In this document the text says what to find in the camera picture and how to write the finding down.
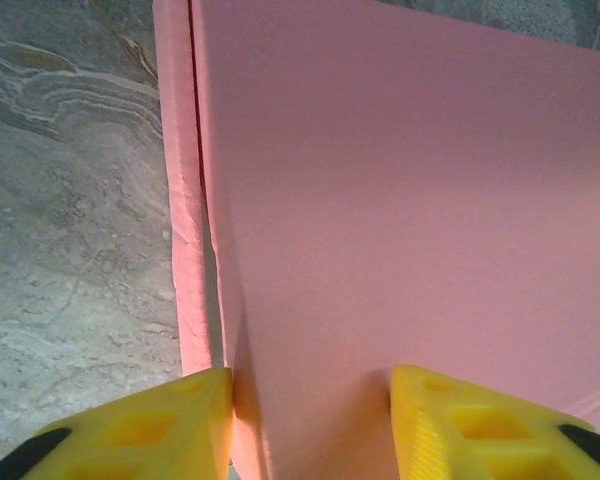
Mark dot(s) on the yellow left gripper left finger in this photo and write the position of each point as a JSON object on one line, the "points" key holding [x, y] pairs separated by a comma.
{"points": [[205, 450]]}

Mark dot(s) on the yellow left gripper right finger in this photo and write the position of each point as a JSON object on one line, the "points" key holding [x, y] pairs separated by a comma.
{"points": [[430, 440]]}

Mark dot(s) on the pink and white paper box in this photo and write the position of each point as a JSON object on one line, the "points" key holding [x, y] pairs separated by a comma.
{"points": [[380, 200]]}

